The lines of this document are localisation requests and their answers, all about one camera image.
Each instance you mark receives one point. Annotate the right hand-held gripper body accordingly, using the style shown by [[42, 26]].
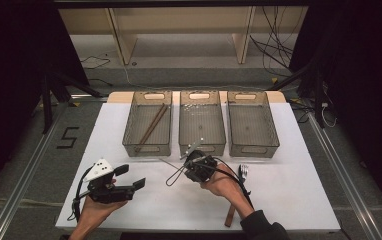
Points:
[[200, 166]]

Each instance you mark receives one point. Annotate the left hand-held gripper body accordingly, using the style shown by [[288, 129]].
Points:
[[99, 171]]

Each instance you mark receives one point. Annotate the smoky clear plastic bin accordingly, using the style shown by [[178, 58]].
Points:
[[253, 128], [201, 123], [145, 116]]

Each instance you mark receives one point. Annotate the brown wooden chopstick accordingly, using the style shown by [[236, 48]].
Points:
[[150, 126], [154, 128]]

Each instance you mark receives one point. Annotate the person's right hand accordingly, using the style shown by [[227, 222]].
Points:
[[222, 186]]

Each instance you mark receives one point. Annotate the person's left hand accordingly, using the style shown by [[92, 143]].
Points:
[[94, 213]]

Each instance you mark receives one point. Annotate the black metal stand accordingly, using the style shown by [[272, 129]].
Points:
[[317, 96], [47, 103]]

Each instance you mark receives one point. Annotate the white table cover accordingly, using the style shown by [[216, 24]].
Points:
[[295, 200]]

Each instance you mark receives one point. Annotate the dark curtain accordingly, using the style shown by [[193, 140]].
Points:
[[9, 83], [369, 83]]

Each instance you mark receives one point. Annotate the light wooden shelf unit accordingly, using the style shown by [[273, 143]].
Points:
[[179, 20]]

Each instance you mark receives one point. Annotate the short aluminium rail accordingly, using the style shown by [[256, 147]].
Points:
[[87, 98]]

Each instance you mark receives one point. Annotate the aluminium floor rail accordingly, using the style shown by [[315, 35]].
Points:
[[22, 180], [342, 173]]

